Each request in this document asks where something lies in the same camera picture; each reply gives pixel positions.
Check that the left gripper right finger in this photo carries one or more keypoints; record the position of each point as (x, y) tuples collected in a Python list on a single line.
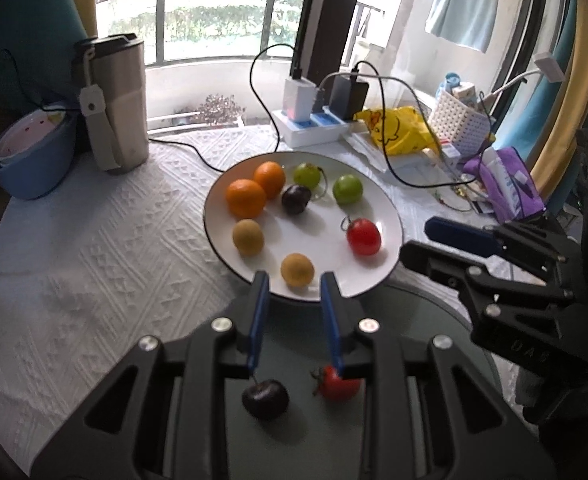
[(360, 346)]

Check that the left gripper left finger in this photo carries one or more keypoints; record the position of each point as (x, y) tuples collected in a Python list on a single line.
[(229, 345)]

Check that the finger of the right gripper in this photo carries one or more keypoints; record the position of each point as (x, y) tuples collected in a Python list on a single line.
[(520, 243), (471, 280)]

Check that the red cherry tomato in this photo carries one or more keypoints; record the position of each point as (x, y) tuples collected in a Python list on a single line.
[(332, 387)]

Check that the dark cherry with stem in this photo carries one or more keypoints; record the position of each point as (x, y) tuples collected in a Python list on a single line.
[(265, 401)]

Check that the purple cloth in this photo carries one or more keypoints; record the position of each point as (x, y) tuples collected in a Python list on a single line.
[(528, 196)]

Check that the grey round mat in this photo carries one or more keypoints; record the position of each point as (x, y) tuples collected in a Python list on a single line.
[(424, 329)]

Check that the lower brown kiwi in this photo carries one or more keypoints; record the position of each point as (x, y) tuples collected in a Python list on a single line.
[(297, 270)]

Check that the brown kiwi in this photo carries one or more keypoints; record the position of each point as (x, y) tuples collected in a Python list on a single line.
[(297, 270), (248, 237)]

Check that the white tube bottle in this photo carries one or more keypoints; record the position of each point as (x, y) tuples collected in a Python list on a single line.
[(495, 166)]

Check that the red tomato on plate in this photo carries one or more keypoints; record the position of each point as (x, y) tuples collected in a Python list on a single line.
[(363, 237)]

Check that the upper brown kiwi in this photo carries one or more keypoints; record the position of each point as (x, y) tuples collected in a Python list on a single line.
[(248, 237)]

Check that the white perforated basket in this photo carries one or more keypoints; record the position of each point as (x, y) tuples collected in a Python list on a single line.
[(454, 122)]

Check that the white round plate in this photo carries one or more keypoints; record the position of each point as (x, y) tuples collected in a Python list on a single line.
[(318, 233)]

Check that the front orange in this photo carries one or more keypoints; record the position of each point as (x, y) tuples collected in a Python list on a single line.
[(245, 198)]

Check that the orange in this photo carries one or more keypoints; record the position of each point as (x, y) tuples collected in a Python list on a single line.
[(245, 198), (271, 177)]

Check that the green round fruit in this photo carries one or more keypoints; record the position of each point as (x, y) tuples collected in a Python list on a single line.
[(347, 189)]

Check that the dark plum on plate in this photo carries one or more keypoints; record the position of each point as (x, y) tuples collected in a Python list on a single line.
[(295, 199)]

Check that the yellow duck bag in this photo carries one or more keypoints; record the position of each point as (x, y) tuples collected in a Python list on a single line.
[(397, 131)]

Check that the green grape with stem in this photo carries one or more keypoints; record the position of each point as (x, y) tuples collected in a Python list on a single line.
[(308, 175)]

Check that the rear orange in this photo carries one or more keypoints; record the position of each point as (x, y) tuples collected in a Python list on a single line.
[(271, 177)]

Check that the white embossed tablecloth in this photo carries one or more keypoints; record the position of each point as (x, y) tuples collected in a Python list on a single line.
[(103, 260)]

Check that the white desk lamp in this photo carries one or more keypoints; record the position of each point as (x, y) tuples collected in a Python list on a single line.
[(544, 64)]

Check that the white power strip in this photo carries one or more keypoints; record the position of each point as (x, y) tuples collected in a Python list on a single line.
[(321, 128)]

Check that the black charger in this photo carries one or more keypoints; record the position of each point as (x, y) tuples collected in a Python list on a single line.
[(347, 97)]

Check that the blue hanging towel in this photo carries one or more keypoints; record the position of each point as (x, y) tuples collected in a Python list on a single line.
[(466, 23)]

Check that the white charger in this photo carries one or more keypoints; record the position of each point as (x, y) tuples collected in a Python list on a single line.
[(298, 99)]

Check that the steel travel mug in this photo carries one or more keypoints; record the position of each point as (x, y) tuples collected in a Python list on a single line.
[(111, 74)]

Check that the blue plastic bowl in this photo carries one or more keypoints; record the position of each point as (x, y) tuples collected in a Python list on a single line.
[(36, 153)]

